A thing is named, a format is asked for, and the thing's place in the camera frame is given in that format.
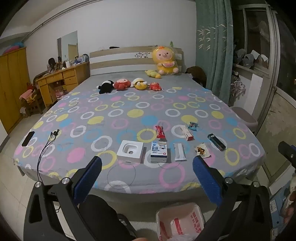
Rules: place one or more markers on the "black plush toy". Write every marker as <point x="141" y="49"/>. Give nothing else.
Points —
<point x="105" y="87"/>

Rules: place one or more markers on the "small yellow-green plush toy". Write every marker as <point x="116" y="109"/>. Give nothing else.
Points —
<point x="152" y="73"/>

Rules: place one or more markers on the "blue cardboard box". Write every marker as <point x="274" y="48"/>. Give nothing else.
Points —
<point x="276" y="208"/>

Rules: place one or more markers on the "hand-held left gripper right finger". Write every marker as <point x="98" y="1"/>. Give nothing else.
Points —
<point x="207" y="180"/>

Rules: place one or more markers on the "blue wrapper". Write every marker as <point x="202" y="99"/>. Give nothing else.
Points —
<point x="193" y="125"/>

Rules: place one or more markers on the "white plastic bag red print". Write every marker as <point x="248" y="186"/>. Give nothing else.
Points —
<point x="180" y="222"/>

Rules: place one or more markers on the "yellow wooden desk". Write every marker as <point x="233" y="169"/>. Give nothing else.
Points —
<point x="69" y="77"/>

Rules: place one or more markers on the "brown white wrapper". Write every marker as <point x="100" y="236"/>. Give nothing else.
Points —
<point x="202" y="150"/>

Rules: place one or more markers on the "green leaf-print curtain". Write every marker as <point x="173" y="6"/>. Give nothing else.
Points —
<point x="214" y="46"/>

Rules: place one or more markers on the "pink clothes pile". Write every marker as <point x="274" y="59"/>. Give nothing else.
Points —
<point x="27" y="95"/>

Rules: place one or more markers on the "yellow white plush toy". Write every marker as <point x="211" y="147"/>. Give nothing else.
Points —
<point x="139" y="83"/>

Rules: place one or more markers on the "striped wooden headboard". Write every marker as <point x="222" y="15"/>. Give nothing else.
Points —
<point x="115" y="62"/>

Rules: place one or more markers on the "brown fuzzy cloth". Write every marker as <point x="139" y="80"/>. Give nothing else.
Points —
<point x="197" y="75"/>

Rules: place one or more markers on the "window frame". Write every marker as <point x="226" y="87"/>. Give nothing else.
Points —
<point x="272" y="46"/>

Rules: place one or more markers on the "large yellow plush doll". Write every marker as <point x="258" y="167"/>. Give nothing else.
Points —
<point x="164" y="60"/>

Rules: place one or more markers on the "wall mirror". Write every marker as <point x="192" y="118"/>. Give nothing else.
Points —
<point x="67" y="46"/>

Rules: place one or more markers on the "desk clutter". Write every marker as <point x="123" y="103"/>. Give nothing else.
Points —
<point x="69" y="62"/>

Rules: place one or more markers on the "black earphones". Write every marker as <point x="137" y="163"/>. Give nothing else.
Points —
<point x="47" y="146"/>

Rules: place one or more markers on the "pink clothes hangers bunch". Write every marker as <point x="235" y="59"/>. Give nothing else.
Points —
<point x="238" y="87"/>

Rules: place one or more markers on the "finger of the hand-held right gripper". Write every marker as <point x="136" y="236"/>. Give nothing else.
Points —
<point x="288" y="150"/>

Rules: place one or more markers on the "blue white carton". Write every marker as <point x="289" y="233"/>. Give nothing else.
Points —
<point x="158" y="151"/>

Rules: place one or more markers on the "pink and blue bundle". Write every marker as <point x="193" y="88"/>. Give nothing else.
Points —
<point x="10" y="47"/>

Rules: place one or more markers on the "black blue small box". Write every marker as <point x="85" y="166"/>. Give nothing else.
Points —
<point x="216" y="142"/>

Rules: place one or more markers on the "red round plush toy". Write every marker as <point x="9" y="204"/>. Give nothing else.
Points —
<point x="121" y="84"/>

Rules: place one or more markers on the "small red plush toy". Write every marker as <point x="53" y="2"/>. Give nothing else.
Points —
<point x="155" y="86"/>

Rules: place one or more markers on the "red snack wrapper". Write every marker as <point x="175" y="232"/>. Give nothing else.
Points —
<point x="160" y="132"/>

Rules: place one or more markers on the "white red long box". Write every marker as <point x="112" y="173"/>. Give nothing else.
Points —
<point x="186" y="133"/>

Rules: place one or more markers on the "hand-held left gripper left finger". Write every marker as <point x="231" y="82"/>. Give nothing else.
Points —
<point x="89" y="178"/>

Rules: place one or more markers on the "black phone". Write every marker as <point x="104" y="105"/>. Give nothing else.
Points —
<point x="28" y="138"/>

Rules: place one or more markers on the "yellow wooden wardrobe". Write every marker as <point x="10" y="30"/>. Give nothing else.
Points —
<point x="12" y="88"/>

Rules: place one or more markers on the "grey cloth pile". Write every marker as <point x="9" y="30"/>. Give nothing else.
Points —
<point x="249" y="58"/>

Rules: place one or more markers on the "grey plastic stool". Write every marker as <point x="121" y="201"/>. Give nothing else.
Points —
<point x="245" y="117"/>

